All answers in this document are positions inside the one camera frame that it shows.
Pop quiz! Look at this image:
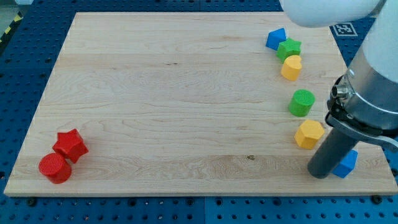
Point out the grey mounting bracket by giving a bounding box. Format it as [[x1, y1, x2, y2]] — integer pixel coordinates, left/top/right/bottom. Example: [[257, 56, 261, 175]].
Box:
[[325, 75, 397, 152]]

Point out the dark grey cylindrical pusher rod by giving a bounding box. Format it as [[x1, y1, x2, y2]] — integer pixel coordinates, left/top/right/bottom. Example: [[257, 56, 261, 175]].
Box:
[[307, 128, 359, 179]]

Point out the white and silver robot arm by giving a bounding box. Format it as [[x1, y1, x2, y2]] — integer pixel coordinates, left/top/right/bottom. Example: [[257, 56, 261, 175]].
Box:
[[280, 0, 397, 179]]

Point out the yellow heart block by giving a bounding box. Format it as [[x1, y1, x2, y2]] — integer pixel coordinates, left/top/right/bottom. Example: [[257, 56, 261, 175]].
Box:
[[280, 55, 302, 81]]

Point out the green star block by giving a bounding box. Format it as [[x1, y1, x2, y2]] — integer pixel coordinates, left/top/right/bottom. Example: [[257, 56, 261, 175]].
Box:
[[276, 38, 302, 63]]

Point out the red star block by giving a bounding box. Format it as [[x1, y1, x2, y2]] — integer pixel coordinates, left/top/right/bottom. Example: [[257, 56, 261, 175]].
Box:
[[52, 129, 89, 164]]

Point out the blue cube block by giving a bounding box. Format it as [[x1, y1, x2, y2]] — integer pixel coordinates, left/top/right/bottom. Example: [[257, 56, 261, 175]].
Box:
[[332, 150, 358, 179]]

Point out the yellow hexagon block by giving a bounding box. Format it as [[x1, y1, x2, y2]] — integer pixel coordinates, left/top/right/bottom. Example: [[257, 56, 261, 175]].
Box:
[[294, 119, 325, 150]]

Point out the green cylinder block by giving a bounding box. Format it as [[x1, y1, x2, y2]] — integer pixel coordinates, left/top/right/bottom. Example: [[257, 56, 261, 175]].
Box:
[[288, 89, 315, 117]]

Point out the fiducial marker tag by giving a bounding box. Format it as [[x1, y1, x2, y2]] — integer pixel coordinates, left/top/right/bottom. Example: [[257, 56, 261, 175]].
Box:
[[332, 22, 358, 37]]

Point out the blue pentagon block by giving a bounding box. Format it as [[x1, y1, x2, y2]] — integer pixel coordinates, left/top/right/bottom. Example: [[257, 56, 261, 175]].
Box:
[[266, 28, 287, 50]]

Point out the wooden board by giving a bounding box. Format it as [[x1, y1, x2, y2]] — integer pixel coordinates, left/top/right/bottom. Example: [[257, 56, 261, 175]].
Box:
[[4, 12, 397, 197]]

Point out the red cylinder block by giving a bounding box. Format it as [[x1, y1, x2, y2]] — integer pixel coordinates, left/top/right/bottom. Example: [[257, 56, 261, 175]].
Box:
[[39, 153, 72, 184]]

